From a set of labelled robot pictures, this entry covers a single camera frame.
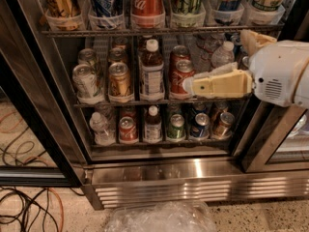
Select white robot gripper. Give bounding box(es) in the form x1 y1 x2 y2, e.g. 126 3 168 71
183 29 309 108

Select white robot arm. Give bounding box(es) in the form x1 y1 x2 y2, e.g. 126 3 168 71
183 30 309 108

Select red Coca-Cola front can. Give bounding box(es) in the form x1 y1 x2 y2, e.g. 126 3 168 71
171 59 195 94

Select red Coca-Cola rear can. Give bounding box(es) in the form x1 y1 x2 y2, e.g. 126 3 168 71
170 45 191 69

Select gold can bottom shelf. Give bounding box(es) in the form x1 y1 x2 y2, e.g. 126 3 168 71
212 112 235 139

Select blue can bottom shelf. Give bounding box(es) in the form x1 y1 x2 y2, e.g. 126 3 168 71
190 113 210 138

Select glass fridge door right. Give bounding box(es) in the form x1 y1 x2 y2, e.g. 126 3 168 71
241 106 309 173

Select glass fridge door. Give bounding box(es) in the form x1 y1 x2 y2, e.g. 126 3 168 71
0 55 80 188
241 106 309 173

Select brown tea bottle middle shelf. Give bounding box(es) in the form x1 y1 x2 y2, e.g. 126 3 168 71
141 39 164 96

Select brown tea bottle shelf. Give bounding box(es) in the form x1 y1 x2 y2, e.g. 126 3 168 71
141 39 164 96
144 105 162 143

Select green can bottom shelf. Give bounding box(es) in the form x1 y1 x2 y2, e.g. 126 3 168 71
167 114 184 140

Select brown tea bottle bottom shelf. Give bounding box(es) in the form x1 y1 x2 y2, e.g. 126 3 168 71
144 105 162 143

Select red Coca-Cola tall can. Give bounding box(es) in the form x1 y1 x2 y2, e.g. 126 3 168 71
132 0 162 28

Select gold rear can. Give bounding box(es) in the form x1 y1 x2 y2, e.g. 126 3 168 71
112 37 129 50

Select gold front can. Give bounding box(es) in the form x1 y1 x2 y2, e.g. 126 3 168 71
108 62 131 97

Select gold middle can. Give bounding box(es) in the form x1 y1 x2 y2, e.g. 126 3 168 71
107 47 128 64

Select stainless steel fridge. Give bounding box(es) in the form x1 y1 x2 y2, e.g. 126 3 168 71
0 0 308 210

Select red can bottom shelf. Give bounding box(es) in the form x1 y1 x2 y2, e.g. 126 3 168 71
119 116 138 144

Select silver rear can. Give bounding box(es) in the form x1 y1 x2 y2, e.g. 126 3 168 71
77 48 99 72

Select silver can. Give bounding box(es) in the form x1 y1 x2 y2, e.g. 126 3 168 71
77 48 99 72
72 64 99 99

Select clear water bottle bottom shelf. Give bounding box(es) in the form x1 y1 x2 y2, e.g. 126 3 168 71
89 112 115 146

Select silver front can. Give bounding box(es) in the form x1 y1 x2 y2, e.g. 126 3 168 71
72 64 99 99

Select glass fridge door left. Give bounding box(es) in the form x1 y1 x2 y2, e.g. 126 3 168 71
0 55 80 188

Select clear water bottle front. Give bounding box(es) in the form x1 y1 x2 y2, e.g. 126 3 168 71
211 42 235 69

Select clear water bottle rear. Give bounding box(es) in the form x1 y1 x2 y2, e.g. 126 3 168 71
196 33 225 71

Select clear plastic bag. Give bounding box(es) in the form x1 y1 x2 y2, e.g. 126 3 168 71
103 201 217 232

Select top wire shelf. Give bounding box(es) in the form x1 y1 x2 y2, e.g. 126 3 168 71
42 24 284 38

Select wire shelf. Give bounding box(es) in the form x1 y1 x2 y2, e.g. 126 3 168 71
73 94 252 108
42 24 284 38

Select middle wire shelf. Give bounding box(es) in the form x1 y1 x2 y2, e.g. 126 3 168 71
73 94 252 108

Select orange cable on floor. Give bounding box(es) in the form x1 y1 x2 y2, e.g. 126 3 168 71
0 111 65 232

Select black cables on floor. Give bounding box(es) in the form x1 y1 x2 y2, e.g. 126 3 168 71
0 126 85 232

